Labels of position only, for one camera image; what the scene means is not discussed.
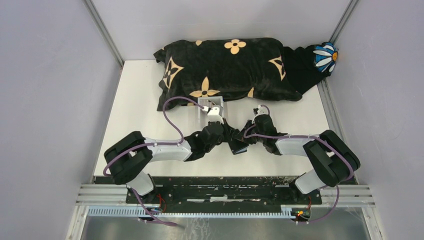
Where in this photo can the aluminium frame rail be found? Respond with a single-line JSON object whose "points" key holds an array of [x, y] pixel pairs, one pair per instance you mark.
{"points": [[348, 196]]}

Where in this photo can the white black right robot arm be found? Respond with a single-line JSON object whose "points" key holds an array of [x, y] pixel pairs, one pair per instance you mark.
{"points": [[332, 160]]}

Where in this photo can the black leather card holder wallet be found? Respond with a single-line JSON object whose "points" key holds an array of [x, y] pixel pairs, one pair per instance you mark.
{"points": [[238, 147]]}

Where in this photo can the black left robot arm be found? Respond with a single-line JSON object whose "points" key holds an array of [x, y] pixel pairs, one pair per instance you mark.
{"points": [[127, 158]]}

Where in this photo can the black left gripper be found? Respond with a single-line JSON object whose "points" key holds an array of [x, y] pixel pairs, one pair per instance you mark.
{"points": [[228, 131]]}

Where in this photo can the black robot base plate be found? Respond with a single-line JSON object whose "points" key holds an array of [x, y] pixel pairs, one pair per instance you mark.
{"points": [[228, 194]]}

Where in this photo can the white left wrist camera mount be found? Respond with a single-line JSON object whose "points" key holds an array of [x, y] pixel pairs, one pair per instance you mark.
{"points": [[214, 114]]}

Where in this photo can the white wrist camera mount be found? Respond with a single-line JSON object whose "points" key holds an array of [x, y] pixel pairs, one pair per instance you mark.
{"points": [[214, 114], [260, 110]]}

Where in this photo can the black cloth with daisy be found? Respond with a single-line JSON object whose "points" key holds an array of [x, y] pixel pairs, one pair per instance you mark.
{"points": [[307, 66]]}

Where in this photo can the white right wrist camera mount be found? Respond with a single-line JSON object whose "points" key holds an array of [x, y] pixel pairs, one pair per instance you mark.
{"points": [[260, 110]]}

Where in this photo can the white plastic card tray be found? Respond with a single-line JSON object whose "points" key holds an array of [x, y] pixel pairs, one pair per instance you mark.
{"points": [[201, 116]]}

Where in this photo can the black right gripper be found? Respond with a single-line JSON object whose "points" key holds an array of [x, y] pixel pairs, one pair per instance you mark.
{"points": [[241, 135]]}

